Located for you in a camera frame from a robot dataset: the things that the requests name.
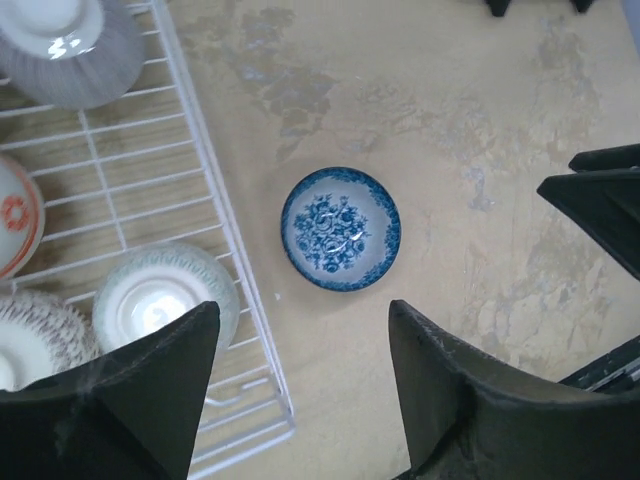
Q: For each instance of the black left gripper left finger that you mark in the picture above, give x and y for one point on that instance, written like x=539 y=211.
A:
x=130 y=414

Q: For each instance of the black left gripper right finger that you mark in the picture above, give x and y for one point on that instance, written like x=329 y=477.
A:
x=468 y=415

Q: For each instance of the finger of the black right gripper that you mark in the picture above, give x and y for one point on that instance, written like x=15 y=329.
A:
x=605 y=205
x=620 y=157

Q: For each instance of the purple patterned bowl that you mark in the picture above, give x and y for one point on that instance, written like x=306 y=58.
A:
x=41 y=336

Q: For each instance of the green patterned bowl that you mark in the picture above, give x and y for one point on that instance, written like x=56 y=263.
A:
x=156 y=285

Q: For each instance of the orange floral bowl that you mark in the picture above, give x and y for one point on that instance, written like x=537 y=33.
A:
x=22 y=217

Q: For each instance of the blue floral bowl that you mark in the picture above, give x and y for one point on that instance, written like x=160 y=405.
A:
x=340 y=229

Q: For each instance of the white wire dish rack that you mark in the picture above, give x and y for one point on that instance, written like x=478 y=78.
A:
x=142 y=171

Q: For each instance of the yellow framed whiteboard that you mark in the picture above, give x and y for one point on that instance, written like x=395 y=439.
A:
x=499 y=8

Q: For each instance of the grey striped bowl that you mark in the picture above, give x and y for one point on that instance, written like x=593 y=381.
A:
x=71 y=54

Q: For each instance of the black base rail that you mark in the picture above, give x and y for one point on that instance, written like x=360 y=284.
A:
x=615 y=372

